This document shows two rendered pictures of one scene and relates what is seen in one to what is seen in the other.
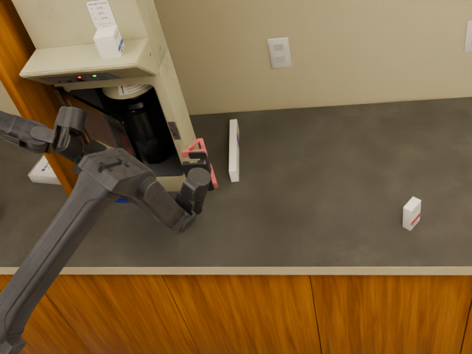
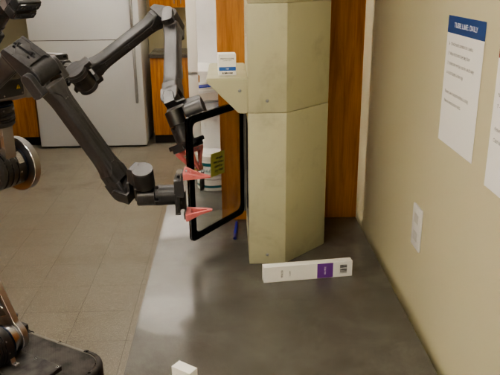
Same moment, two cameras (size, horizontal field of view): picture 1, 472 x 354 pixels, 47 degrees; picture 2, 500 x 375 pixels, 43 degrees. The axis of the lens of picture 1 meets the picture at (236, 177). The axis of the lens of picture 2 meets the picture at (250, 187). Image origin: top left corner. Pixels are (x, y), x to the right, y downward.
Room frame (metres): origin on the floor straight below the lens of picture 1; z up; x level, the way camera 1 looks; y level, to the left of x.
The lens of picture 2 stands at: (0.70, -1.53, 1.79)
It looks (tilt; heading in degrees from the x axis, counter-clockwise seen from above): 19 degrees down; 71
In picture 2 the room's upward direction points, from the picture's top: 1 degrees counter-clockwise
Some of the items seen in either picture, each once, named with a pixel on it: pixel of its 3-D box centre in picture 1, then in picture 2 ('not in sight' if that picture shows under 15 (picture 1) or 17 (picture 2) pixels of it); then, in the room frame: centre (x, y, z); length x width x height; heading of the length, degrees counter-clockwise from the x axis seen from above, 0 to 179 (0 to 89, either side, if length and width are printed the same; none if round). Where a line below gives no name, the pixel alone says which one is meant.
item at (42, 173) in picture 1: (56, 168); not in sight; (1.55, 0.62, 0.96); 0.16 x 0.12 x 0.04; 64
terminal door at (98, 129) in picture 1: (113, 158); (216, 169); (1.24, 0.33, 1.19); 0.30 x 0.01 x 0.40; 38
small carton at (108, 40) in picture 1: (109, 42); (226, 63); (1.25, 0.22, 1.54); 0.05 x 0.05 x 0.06; 77
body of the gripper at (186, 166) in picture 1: (197, 182); (169, 194); (1.03, 0.10, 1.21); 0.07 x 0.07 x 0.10; 72
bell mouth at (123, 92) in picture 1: (128, 73); not in sight; (1.41, 0.23, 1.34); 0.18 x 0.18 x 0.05
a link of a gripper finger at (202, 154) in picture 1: (198, 154); (193, 181); (1.10, 0.08, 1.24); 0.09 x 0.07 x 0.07; 162
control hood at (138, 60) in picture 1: (90, 71); (227, 86); (1.27, 0.30, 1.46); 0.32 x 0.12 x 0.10; 72
